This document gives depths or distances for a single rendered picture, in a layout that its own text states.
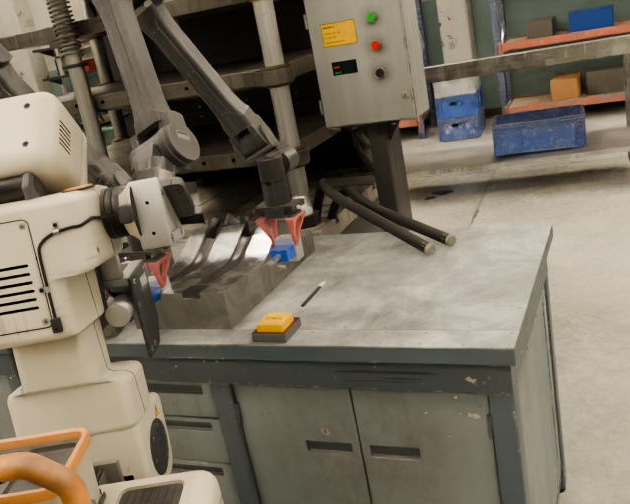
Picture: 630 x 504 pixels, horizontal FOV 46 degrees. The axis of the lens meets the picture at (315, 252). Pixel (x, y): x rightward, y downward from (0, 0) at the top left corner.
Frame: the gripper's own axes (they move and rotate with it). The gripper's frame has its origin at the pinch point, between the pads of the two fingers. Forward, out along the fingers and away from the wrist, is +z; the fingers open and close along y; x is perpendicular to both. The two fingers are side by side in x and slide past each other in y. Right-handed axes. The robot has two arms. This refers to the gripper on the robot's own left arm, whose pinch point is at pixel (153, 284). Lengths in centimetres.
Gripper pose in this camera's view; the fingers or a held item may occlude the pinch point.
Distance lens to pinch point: 173.9
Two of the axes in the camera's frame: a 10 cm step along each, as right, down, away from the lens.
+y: -9.0, 0.5, 4.2
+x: -3.8, 3.6, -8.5
